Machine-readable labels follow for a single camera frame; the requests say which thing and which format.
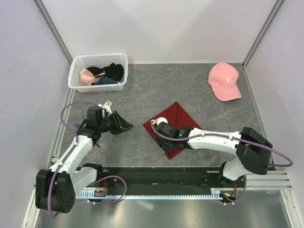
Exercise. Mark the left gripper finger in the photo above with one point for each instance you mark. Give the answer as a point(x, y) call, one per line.
point(124, 128)
point(120, 121)

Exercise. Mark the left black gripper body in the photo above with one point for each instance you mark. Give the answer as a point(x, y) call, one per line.
point(110, 124)

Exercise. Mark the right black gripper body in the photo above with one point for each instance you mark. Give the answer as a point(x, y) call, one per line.
point(166, 146)

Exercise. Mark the dark red cloth napkin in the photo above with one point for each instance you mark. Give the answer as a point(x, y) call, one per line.
point(176, 116)

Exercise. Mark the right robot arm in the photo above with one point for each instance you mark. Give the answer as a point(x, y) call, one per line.
point(252, 151)

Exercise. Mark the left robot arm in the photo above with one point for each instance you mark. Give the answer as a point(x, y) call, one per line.
point(57, 187)

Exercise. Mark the blue cloth in basket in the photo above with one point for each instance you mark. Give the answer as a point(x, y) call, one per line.
point(105, 81)

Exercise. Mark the black cloth in basket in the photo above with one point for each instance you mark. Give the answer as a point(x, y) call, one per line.
point(113, 71)

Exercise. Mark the pink cloth in basket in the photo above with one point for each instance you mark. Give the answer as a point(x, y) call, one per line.
point(86, 78)

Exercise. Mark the white plastic basket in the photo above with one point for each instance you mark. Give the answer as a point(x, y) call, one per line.
point(96, 60)

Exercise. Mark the pink baseball cap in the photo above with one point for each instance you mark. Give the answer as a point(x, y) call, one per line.
point(223, 81)

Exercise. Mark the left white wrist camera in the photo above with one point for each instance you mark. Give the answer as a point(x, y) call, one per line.
point(106, 109)

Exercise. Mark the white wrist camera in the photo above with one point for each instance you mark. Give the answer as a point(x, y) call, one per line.
point(162, 126)
point(106, 109)

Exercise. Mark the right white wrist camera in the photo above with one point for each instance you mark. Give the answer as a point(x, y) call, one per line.
point(162, 126)

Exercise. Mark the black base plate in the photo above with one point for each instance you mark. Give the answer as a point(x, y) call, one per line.
point(164, 180)

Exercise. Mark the light blue cable duct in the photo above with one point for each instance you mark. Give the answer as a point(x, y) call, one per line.
point(91, 194)

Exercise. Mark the front aluminium rail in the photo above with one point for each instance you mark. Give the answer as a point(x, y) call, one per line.
point(273, 179)

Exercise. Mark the left aluminium frame post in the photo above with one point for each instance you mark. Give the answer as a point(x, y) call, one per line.
point(52, 28)

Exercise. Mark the aluminium frame post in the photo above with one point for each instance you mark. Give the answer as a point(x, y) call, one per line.
point(52, 28)
point(264, 29)

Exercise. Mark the right aluminium frame post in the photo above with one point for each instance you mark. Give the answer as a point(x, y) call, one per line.
point(264, 29)

